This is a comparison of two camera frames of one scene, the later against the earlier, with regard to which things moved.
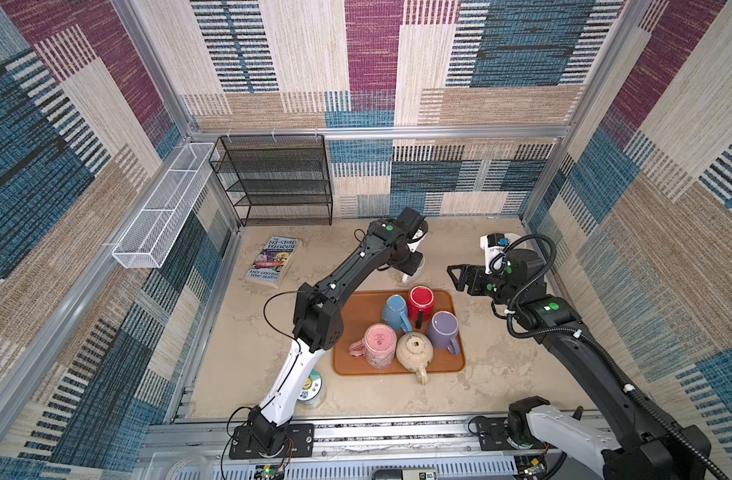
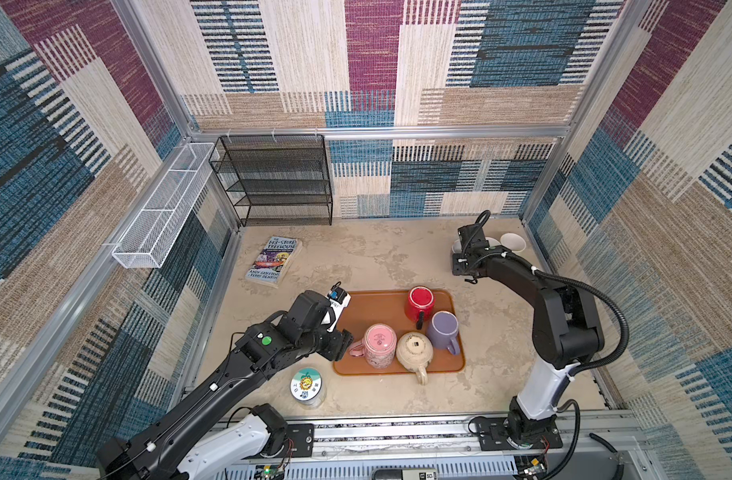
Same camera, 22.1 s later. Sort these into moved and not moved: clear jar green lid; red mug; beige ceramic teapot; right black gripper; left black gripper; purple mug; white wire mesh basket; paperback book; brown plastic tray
Moved: brown plastic tray; left black gripper; right black gripper
Not moved: paperback book; beige ceramic teapot; purple mug; clear jar green lid; red mug; white wire mesh basket
